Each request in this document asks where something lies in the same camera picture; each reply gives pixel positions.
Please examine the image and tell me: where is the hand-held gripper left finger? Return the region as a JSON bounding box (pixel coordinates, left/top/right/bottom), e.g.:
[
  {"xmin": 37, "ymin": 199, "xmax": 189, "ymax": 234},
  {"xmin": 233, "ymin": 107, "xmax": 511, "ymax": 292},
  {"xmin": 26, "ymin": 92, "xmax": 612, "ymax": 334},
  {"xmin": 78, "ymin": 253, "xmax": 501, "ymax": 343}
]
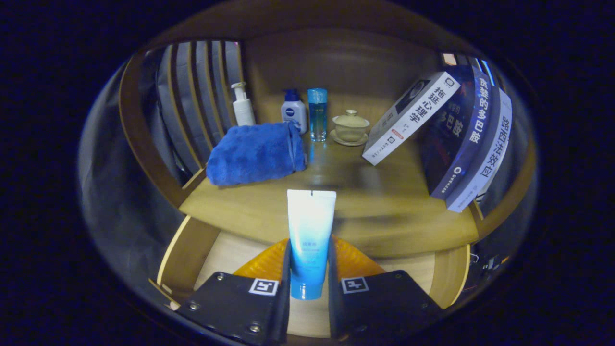
[{"xmin": 175, "ymin": 238, "xmax": 292, "ymax": 346}]

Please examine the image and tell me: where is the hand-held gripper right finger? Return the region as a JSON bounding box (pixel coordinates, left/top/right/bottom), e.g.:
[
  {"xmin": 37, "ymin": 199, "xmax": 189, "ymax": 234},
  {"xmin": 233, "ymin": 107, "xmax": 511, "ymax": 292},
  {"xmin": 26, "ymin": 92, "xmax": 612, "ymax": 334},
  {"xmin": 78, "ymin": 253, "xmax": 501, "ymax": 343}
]
[{"xmin": 328, "ymin": 235, "xmax": 443, "ymax": 342}]

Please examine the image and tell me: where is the wooden drawer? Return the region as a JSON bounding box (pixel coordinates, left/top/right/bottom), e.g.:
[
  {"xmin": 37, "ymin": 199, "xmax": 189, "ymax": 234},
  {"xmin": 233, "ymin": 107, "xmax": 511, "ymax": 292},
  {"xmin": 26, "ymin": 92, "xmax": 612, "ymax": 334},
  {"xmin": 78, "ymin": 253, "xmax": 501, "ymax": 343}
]
[{"xmin": 149, "ymin": 215, "xmax": 471, "ymax": 339}]

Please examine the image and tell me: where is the blue and white tube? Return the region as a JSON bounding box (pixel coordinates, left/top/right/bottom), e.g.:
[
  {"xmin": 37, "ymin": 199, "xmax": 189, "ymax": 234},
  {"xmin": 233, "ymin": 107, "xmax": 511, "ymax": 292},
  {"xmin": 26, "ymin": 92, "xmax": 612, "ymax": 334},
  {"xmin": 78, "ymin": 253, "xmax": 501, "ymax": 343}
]
[{"xmin": 287, "ymin": 189, "xmax": 337, "ymax": 300}]

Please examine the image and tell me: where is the wooden countertop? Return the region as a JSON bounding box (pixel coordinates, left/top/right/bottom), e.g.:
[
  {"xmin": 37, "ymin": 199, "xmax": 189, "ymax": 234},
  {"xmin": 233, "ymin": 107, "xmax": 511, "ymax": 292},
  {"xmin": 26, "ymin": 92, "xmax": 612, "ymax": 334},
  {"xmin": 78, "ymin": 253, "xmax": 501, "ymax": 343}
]
[{"xmin": 179, "ymin": 127, "xmax": 481, "ymax": 258}]

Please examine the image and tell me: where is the wooden cabinet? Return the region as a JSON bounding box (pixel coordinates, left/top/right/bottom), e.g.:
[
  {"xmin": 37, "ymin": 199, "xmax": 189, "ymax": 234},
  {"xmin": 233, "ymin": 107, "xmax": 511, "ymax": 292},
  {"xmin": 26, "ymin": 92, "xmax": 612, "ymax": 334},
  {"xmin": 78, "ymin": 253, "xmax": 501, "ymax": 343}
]
[{"xmin": 118, "ymin": 0, "xmax": 539, "ymax": 313}]

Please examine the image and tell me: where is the blue folded towel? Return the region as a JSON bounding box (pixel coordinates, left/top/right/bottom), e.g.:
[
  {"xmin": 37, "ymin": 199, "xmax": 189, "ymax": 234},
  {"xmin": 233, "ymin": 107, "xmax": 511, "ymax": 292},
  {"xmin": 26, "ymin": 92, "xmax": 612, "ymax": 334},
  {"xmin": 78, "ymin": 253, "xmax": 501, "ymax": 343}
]
[{"xmin": 206, "ymin": 122, "xmax": 308, "ymax": 187}]

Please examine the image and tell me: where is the lidded ceramic tea cup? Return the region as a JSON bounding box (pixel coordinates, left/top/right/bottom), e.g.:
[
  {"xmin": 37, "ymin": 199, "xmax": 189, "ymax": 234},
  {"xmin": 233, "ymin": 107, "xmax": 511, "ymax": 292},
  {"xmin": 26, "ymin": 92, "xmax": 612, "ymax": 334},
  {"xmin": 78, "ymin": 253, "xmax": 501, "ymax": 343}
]
[{"xmin": 330, "ymin": 110, "xmax": 370, "ymax": 147}]

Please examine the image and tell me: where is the clear blue bottle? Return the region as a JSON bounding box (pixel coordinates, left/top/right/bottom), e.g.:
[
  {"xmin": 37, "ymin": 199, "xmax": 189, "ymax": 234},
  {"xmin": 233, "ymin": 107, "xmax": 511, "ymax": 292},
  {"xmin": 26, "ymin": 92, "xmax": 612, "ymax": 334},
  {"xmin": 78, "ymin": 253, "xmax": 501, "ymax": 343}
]
[{"xmin": 307, "ymin": 88, "xmax": 328, "ymax": 142}]

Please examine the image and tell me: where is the white bottle with blue cap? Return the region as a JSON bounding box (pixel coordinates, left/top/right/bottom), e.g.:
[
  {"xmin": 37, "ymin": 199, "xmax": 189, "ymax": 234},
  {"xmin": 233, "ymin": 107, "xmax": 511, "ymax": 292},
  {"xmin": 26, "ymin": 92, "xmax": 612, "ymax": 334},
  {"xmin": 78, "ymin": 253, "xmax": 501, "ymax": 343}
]
[{"xmin": 281, "ymin": 89, "xmax": 308, "ymax": 135}]

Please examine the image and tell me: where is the black backdrop cloth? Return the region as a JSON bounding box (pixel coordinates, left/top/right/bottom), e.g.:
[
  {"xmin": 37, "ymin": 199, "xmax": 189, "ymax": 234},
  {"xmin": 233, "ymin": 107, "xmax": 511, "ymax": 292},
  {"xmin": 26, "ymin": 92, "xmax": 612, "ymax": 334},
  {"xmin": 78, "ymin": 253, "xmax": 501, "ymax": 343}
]
[{"xmin": 79, "ymin": 41, "xmax": 241, "ymax": 289}]

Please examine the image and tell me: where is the white pump bottle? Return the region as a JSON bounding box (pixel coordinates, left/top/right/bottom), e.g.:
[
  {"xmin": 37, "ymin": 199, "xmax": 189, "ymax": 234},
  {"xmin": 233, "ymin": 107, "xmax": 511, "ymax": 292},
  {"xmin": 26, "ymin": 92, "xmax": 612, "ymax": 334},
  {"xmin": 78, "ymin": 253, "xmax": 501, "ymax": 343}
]
[{"xmin": 231, "ymin": 82, "xmax": 257, "ymax": 127}]

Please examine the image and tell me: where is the white book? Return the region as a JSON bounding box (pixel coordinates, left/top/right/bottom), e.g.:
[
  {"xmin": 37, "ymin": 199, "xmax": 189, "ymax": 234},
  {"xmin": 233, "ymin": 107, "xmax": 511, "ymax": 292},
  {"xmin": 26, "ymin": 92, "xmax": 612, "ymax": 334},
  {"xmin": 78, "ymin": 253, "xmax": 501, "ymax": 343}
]
[{"xmin": 362, "ymin": 71, "xmax": 461, "ymax": 166}]

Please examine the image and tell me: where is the dark blue book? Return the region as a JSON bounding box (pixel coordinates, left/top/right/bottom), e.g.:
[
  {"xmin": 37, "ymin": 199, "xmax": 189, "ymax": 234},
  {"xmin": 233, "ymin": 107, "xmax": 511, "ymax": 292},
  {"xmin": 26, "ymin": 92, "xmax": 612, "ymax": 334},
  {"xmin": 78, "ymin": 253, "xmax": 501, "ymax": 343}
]
[{"xmin": 423, "ymin": 65, "xmax": 493, "ymax": 200}]

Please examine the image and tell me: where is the light purple book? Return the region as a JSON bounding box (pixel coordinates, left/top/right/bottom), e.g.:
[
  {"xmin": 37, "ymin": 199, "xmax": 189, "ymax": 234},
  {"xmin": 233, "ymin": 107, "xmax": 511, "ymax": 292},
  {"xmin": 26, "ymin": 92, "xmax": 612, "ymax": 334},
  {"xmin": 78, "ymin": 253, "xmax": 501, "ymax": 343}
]
[{"xmin": 445, "ymin": 86, "xmax": 513, "ymax": 213}]

